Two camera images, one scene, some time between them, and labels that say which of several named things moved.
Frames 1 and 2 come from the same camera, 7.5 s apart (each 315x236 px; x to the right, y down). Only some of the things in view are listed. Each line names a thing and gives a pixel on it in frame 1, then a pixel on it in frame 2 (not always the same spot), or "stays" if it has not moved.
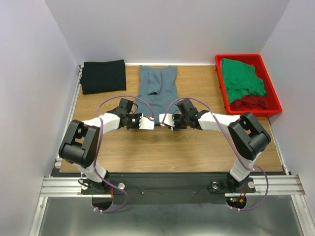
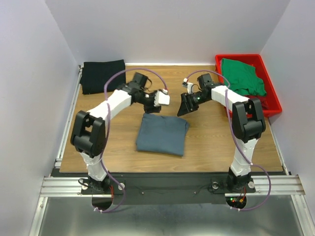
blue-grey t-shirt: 157,93 to 162,134
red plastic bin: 274,105 stays
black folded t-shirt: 103,76 stays
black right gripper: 177,121 to 187,103
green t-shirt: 240,80 stays
